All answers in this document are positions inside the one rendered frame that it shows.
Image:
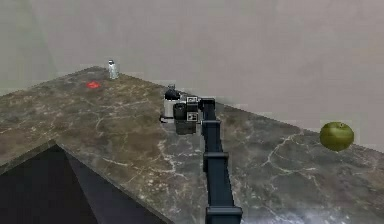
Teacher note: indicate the white vessel with black rim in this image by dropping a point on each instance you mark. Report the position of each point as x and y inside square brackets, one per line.
[168, 109]

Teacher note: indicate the red flat round thing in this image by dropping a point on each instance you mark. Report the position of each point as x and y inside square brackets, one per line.
[93, 85]

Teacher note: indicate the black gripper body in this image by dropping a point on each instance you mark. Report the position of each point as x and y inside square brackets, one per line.
[180, 112]

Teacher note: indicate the green apple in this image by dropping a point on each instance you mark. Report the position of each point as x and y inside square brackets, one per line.
[336, 136]

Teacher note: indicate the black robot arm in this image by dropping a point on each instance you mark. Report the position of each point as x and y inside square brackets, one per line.
[216, 173]

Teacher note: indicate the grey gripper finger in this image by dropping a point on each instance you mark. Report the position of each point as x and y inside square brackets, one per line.
[163, 119]

